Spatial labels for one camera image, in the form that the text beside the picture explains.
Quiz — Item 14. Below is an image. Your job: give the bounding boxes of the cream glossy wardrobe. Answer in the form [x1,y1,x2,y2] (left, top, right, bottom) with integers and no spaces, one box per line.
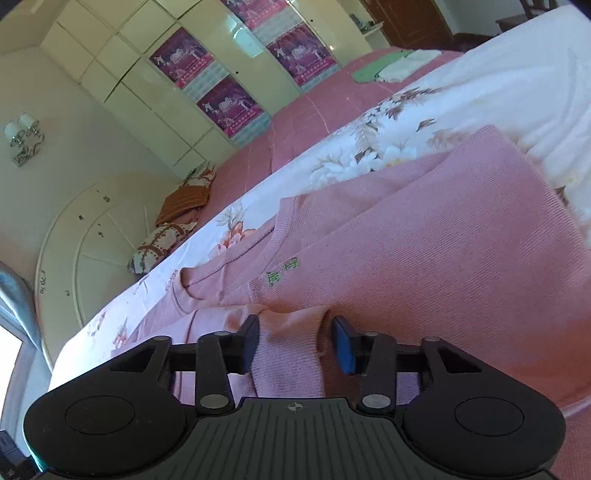
[41,0,376,168]

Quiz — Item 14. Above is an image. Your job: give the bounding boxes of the pink quilted bedspread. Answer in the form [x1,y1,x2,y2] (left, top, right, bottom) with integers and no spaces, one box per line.
[210,46,465,217]

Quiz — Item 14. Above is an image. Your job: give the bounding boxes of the purple wall poster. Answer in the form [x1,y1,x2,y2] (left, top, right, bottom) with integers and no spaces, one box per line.
[196,76,271,143]
[266,24,336,86]
[148,28,214,89]
[221,0,296,32]

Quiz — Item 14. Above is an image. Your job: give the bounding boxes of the white wall lamp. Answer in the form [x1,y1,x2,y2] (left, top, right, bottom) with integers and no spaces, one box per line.
[4,114,46,166]

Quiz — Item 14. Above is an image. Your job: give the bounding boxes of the pink knit sweater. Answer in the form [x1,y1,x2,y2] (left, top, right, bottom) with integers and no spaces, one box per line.
[124,126,591,418]

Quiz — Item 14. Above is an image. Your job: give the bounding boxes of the cream round headboard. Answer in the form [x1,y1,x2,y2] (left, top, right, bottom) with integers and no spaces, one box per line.
[34,178,185,370]

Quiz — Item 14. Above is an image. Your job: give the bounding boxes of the patterned floral pillow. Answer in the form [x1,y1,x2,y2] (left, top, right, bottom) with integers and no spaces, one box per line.
[127,222,198,275]

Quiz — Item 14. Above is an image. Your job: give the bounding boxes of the grey window curtain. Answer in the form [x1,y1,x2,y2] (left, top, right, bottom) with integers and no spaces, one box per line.
[0,261,52,372]

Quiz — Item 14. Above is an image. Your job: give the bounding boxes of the white floral bed sheet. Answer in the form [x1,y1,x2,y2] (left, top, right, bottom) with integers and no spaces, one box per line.
[48,4,591,393]

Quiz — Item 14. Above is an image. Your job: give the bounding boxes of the white folded cloth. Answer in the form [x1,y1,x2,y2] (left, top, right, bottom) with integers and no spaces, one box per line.
[376,48,443,84]

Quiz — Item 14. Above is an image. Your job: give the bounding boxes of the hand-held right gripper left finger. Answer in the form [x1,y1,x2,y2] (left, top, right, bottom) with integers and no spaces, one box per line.
[110,315,260,415]

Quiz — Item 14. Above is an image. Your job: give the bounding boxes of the dark wooden chair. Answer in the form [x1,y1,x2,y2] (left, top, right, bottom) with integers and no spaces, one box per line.
[496,0,552,34]

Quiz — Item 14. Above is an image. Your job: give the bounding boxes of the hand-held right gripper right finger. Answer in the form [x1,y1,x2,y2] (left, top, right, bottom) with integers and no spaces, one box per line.
[331,316,484,413]

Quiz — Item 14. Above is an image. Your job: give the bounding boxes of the brown wooden door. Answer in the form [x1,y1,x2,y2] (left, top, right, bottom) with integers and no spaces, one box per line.
[360,0,455,51]

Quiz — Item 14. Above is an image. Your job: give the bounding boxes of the orange brown pillow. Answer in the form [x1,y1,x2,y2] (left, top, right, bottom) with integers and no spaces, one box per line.
[155,167,218,226]

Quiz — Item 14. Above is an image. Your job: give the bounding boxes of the green folded cloth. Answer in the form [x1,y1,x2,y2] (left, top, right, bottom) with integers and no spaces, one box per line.
[352,50,414,84]

